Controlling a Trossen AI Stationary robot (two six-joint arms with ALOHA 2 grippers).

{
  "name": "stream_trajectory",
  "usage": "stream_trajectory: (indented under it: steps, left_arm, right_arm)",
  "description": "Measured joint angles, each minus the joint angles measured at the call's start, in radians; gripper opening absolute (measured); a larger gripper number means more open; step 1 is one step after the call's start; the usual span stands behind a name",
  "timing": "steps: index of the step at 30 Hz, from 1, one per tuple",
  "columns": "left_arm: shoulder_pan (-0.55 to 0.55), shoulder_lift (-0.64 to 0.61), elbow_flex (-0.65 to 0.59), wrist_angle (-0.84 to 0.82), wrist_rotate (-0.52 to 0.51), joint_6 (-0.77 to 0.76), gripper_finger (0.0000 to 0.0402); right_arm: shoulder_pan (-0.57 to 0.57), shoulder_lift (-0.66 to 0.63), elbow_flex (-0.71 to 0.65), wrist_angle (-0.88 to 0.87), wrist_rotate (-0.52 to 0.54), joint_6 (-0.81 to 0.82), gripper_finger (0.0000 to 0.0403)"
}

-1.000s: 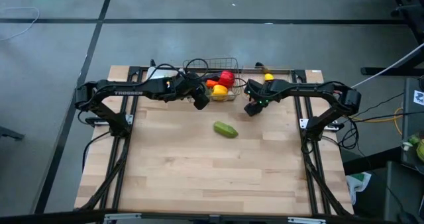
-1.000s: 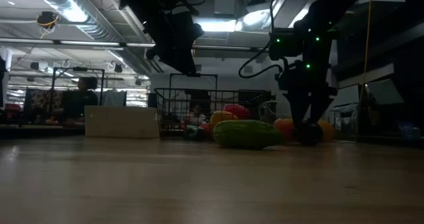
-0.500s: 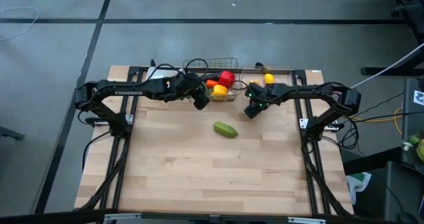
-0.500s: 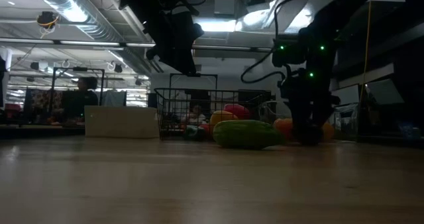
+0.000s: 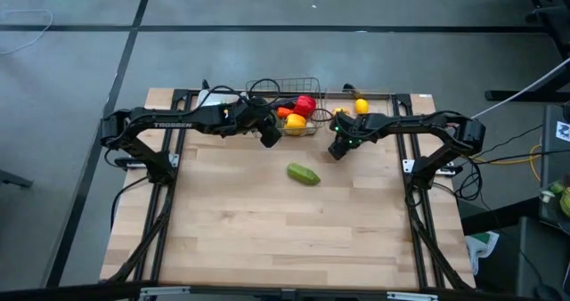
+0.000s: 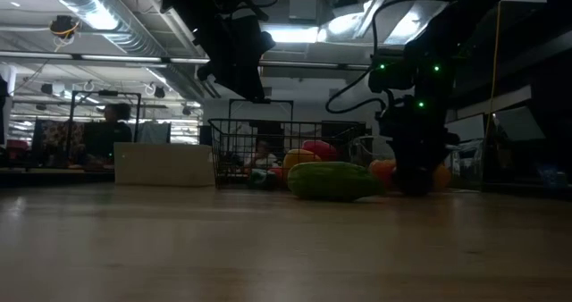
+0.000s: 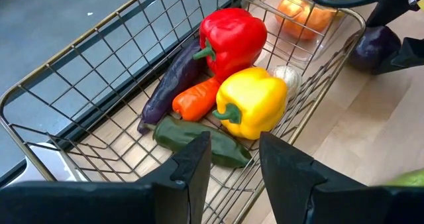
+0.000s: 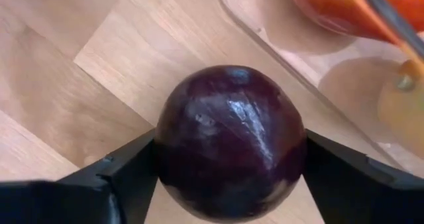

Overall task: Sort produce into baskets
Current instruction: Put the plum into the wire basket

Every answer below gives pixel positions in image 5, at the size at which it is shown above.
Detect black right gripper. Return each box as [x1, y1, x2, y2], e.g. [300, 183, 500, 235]
[328, 113, 374, 160]

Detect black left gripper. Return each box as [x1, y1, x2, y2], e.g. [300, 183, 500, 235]
[229, 96, 282, 149]

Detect yellow bell pepper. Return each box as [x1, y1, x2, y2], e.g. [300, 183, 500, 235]
[284, 112, 308, 136]

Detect long purple eggplant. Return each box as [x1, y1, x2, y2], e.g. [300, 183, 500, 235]
[266, 96, 299, 110]

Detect light green cucumber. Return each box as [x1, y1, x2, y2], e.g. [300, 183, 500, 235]
[286, 162, 321, 186]

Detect red bell pepper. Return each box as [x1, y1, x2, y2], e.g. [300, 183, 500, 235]
[292, 94, 317, 118]

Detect white and green bag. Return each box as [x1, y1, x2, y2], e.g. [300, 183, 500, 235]
[465, 231, 501, 275]

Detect black box with white sticker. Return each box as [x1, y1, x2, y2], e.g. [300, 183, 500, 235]
[539, 104, 570, 222]

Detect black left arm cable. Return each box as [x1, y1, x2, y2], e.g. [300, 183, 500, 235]
[177, 77, 282, 115]

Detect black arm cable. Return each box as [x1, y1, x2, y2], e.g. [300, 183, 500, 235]
[453, 134, 570, 202]
[177, 77, 282, 115]

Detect black wire basket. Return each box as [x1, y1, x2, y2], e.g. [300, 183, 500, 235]
[245, 77, 322, 137]

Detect black aluminium table frame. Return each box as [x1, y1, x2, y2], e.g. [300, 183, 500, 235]
[100, 86, 477, 293]

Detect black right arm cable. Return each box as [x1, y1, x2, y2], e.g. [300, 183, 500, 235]
[453, 134, 570, 202]

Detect black left base cable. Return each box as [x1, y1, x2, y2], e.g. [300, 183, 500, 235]
[109, 175, 149, 231]

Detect yellow cable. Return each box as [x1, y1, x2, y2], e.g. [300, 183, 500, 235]
[471, 143, 543, 183]

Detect white floor cable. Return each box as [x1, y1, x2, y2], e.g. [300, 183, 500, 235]
[0, 9, 53, 55]

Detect black desk frame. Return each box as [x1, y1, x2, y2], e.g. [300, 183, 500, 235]
[447, 0, 570, 104]

